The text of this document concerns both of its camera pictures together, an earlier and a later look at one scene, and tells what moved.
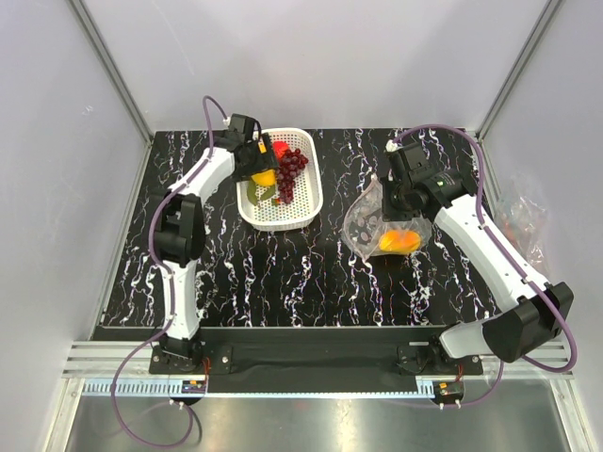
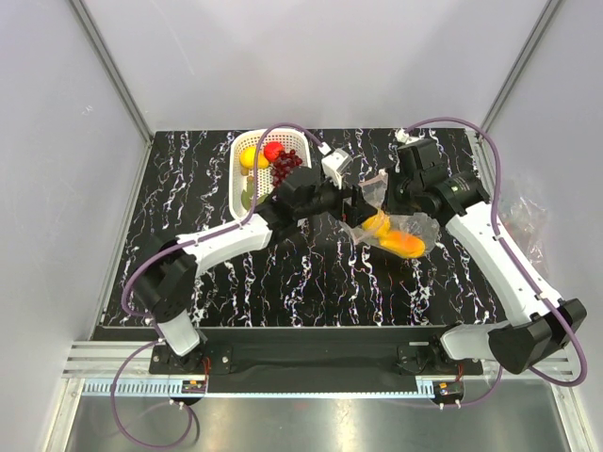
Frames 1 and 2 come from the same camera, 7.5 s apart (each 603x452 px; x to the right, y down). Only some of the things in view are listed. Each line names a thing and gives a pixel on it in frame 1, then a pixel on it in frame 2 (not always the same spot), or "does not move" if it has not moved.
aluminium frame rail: x=103 y=359 does not move
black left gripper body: x=256 y=162 to x=330 y=200
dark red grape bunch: x=290 y=167 does not move
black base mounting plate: x=312 y=360 does not move
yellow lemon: x=265 y=178 to x=380 y=223
